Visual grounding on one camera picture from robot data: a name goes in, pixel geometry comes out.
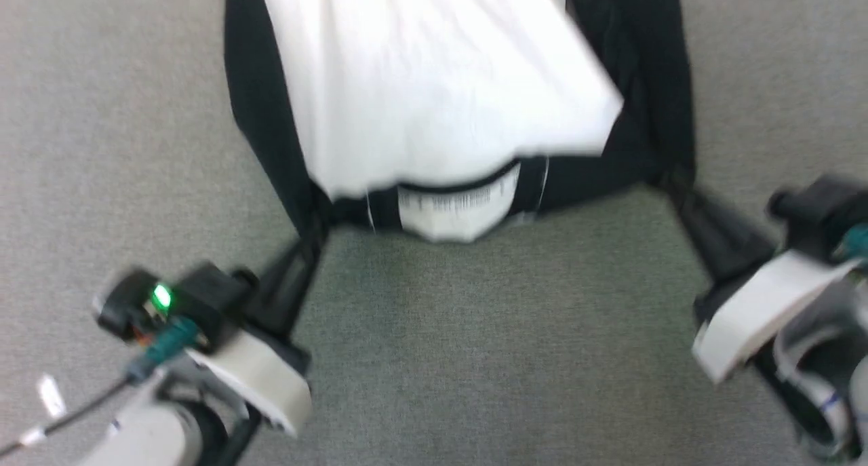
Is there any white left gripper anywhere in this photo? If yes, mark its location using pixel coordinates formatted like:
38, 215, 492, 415
190, 244, 321, 436

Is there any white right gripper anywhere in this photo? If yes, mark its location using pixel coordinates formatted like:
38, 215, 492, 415
675, 188, 859, 384

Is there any white and black garment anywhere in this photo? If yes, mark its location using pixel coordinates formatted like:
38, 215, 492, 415
224, 0, 719, 250

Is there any white cable label tag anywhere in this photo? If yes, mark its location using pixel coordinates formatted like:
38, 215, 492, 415
37, 374, 68, 419

